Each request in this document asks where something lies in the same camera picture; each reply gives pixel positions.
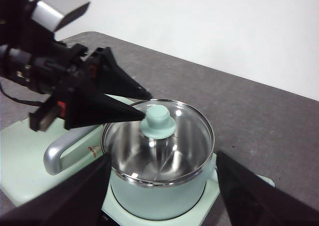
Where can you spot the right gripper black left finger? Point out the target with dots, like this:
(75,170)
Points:
(62,206)

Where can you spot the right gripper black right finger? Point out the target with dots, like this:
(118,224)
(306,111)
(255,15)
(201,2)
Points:
(261,203)

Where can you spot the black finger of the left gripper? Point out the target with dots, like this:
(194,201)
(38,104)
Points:
(112,78)
(94,108)

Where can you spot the glass lid with green knob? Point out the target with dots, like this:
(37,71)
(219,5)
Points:
(157,122)

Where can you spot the pale green steamer pot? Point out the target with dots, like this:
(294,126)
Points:
(154,201)

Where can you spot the red triangle warning sticker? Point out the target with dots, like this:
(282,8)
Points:
(94,152)

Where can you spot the pale green appliance base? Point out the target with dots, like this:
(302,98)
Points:
(113,211)

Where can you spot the pale green hinged grill cover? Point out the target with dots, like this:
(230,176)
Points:
(22,161)

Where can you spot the left wrist grey camera box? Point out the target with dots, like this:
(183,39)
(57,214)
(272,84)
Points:
(54,9)

